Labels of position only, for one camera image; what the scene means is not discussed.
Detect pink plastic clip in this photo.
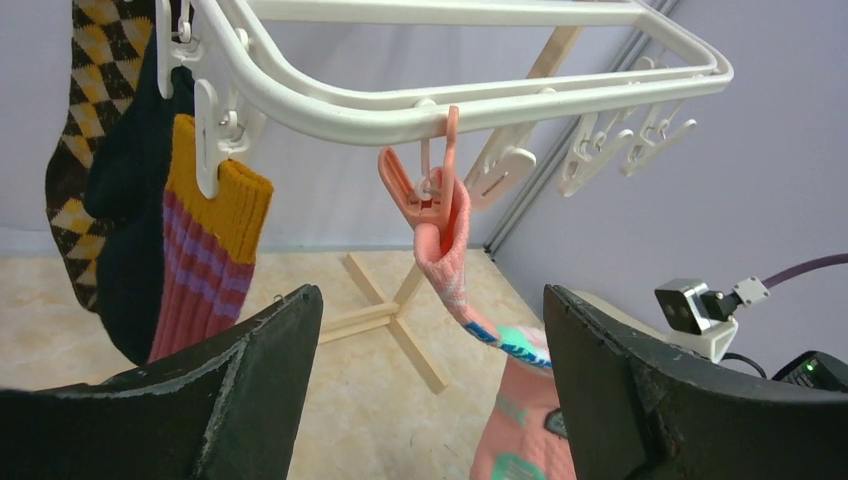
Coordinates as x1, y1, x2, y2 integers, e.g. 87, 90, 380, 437
377, 105, 459, 231

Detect white plastic sock hanger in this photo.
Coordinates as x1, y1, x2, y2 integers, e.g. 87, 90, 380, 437
154, 1, 734, 199

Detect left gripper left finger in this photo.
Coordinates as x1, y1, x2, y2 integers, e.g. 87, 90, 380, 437
1, 284, 324, 479

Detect maroon orange-cuff hanging sock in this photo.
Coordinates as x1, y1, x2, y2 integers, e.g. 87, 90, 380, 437
148, 114, 274, 362

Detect brown argyle hanging sock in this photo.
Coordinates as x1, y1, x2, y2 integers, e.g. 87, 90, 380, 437
45, 0, 155, 312

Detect pink patterned sock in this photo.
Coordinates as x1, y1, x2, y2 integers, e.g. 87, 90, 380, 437
414, 181, 577, 480

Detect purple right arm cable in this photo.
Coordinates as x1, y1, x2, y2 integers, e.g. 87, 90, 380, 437
761, 253, 848, 289

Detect wooden hanger rack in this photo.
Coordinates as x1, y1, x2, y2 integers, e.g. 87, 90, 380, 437
317, 0, 684, 395

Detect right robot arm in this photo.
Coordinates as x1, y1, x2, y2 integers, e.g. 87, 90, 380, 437
772, 351, 847, 393

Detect black hanging sock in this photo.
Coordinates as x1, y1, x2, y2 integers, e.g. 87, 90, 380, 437
84, 40, 192, 365

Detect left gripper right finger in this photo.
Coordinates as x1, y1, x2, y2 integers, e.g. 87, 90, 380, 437
543, 285, 847, 479

